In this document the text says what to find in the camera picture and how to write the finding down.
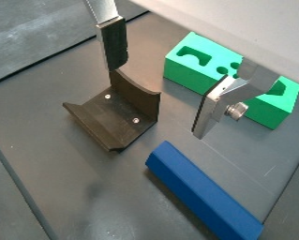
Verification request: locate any black curved cradle stand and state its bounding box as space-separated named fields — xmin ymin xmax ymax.
xmin=62 ymin=69 xmax=160 ymax=151

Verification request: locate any blue hexagonal prism block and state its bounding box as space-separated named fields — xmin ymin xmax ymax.
xmin=145 ymin=141 xmax=263 ymax=240

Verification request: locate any green foam shape board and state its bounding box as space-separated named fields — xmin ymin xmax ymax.
xmin=163 ymin=32 xmax=299 ymax=129

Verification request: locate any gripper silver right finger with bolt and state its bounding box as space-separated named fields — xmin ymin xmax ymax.
xmin=191 ymin=59 xmax=279 ymax=139

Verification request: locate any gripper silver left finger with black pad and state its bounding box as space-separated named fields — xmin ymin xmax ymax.
xmin=82 ymin=0 xmax=128 ymax=71

